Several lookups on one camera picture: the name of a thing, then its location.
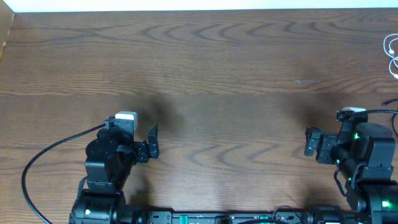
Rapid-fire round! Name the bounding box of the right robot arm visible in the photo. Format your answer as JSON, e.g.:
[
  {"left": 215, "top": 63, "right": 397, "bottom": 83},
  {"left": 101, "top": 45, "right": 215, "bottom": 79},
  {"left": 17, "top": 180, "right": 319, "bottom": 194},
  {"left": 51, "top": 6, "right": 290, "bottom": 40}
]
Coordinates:
[{"left": 304, "top": 123, "right": 397, "bottom": 223}]

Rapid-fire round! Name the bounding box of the left camera black cable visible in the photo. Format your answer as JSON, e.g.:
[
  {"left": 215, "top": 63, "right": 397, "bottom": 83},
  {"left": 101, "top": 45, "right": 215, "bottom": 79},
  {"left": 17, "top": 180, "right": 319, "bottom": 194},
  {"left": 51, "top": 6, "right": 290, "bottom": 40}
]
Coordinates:
[{"left": 21, "top": 123, "right": 106, "bottom": 224}]

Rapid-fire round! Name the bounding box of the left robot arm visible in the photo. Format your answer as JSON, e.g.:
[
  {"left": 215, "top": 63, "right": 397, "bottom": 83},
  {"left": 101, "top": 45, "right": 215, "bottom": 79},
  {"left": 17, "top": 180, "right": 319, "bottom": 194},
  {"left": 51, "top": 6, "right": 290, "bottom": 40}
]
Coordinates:
[{"left": 68, "top": 117, "right": 159, "bottom": 224}]

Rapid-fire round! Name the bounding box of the black USB cable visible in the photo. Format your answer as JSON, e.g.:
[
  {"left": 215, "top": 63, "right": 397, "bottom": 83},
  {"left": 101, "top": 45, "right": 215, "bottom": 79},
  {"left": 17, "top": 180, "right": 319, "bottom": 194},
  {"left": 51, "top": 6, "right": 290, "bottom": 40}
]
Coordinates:
[{"left": 381, "top": 98, "right": 398, "bottom": 139}]

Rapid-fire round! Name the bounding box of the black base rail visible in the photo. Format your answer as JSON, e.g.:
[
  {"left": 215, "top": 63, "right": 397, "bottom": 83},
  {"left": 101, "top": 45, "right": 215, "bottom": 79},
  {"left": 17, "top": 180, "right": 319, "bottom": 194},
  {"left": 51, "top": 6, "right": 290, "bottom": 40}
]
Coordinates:
[{"left": 146, "top": 205, "right": 359, "bottom": 224}]

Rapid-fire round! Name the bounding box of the right camera black cable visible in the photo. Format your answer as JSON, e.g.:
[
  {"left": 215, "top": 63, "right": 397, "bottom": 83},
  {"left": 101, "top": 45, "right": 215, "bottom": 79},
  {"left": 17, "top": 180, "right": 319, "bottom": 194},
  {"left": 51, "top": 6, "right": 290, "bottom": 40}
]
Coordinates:
[{"left": 351, "top": 108, "right": 398, "bottom": 116}]

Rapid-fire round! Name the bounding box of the camera black cable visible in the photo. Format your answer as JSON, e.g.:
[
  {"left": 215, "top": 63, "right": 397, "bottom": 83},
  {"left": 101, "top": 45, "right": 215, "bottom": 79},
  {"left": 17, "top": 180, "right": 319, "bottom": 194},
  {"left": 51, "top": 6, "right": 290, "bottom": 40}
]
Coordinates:
[
  {"left": 21, "top": 123, "right": 106, "bottom": 224},
  {"left": 351, "top": 108, "right": 398, "bottom": 116}
]

